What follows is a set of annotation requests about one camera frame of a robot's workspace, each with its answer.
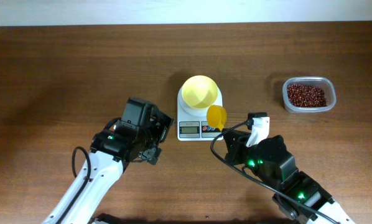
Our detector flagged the yellow plastic measuring scoop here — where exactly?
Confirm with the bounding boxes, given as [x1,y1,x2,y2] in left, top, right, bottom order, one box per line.
[207,105,227,131]

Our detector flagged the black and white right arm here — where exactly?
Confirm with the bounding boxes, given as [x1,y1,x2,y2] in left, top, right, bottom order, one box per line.
[223,130,353,223]

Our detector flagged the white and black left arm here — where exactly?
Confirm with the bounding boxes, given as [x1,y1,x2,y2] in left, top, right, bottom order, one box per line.
[44,104,174,223]

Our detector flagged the white digital kitchen scale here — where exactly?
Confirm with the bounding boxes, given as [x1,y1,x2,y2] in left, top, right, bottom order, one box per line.
[177,88,221,141]

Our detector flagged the yellow plastic bowl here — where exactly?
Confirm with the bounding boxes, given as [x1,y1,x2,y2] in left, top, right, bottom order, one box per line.
[181,75,219,109]

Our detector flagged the red beans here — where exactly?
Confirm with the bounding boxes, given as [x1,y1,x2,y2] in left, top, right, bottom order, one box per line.
[287,84,327,108]

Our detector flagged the clear plastic container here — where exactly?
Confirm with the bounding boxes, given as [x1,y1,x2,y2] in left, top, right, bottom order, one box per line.
[282,77,337,113]

